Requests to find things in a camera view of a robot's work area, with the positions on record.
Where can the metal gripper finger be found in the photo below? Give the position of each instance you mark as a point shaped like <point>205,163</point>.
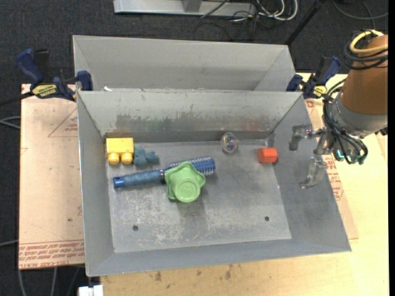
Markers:
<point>315,171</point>
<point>297,133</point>

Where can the red-orange block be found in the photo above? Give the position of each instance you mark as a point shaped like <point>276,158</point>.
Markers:
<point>267,155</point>

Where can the clear glass ball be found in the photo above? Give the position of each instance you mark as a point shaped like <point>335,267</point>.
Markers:
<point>229,143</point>

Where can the grey metal bin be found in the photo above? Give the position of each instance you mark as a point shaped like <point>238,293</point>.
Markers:
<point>197,196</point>

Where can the green star-shaped cup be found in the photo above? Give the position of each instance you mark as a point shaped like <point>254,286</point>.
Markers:
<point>184,183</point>

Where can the dark teal toy piece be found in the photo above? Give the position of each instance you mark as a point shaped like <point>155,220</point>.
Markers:
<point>142,158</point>

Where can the blue hairbrush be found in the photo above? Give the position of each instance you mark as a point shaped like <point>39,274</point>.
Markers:
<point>142,177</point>

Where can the yellow toy brick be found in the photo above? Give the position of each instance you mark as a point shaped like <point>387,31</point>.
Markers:
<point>119,148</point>

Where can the brown cardboard board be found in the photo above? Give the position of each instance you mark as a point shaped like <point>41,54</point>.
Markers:
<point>49,171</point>

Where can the black cylinder on white bracket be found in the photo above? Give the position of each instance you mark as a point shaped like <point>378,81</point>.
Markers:
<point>382,131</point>

